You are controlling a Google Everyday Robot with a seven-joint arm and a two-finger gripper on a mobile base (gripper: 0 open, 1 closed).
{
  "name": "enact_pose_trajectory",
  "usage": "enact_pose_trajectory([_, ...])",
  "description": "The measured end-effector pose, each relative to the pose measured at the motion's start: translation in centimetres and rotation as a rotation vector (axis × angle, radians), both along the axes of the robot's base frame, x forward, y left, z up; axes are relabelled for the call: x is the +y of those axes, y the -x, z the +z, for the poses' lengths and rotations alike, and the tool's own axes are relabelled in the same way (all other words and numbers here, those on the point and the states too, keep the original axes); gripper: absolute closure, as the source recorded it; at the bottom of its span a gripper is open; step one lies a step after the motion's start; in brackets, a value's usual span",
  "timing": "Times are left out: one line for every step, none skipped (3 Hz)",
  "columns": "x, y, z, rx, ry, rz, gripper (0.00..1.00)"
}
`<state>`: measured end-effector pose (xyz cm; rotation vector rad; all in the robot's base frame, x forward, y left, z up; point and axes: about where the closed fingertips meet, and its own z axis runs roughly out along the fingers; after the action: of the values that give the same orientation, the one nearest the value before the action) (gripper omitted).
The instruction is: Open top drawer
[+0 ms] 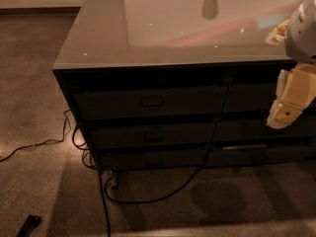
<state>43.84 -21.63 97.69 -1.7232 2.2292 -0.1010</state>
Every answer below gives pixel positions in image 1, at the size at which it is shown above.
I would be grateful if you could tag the black object on floor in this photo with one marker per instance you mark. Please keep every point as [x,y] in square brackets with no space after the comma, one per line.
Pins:
[32,222]

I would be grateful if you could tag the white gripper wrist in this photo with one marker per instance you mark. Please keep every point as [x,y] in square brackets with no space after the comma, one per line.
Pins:
[302,34]

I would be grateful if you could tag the dark cabinet with glossy top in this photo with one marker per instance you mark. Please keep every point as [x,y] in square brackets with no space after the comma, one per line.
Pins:
[130,45]

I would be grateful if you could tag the metal cabinet leg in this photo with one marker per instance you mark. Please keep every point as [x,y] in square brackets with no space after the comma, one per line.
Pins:
[114,180]

